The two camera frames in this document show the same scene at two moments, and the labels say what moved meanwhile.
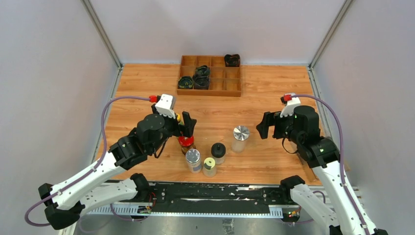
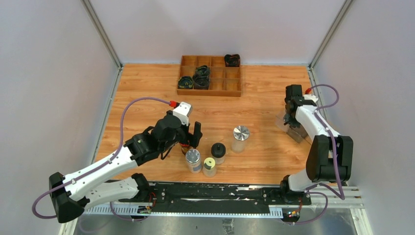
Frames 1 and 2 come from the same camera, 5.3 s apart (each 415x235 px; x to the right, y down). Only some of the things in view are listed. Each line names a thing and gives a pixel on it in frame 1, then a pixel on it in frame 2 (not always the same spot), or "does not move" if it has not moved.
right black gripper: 271,119 -> 292,123
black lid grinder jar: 218,152 does not move
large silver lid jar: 241,134 does not move
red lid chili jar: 186,143 does not move
